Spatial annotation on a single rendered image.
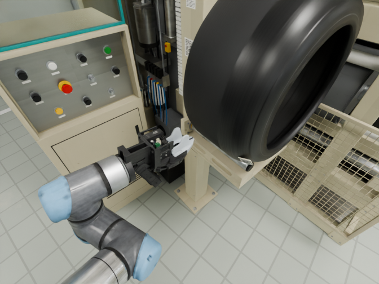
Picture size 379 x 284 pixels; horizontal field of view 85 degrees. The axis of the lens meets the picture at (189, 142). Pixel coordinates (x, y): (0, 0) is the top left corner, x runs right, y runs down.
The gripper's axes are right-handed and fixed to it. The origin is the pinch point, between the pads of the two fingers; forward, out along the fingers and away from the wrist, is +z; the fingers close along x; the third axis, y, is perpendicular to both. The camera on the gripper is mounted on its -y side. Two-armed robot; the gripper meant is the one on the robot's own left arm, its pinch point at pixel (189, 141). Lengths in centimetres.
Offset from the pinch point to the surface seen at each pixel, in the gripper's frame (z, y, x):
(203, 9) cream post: 27.5, 26.2, 28.4
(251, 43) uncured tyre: 12.7, 25.5, -3.0
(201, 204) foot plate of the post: 46, -109, 24
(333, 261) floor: 86, -105, -64
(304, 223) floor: 96, -104, -39
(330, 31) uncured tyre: 28.4, 29.0, -12.8
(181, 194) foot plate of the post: 40, -109, 41
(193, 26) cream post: 28.0, 19.9, 33.0
